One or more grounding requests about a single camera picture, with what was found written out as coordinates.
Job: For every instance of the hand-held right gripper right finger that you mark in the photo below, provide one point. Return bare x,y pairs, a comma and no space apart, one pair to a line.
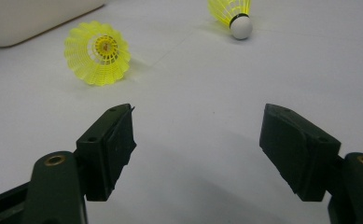
295,149

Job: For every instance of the white paper sheet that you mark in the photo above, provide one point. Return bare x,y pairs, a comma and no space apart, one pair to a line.
201,93

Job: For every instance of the yellow plastic shuttlecock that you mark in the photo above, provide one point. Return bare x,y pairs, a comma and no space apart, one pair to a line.
241,27
98,53

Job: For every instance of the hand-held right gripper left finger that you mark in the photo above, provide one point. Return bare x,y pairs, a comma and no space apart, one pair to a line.
106,149

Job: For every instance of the cream plastic storage bin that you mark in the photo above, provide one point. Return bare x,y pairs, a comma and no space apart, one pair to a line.
30,18

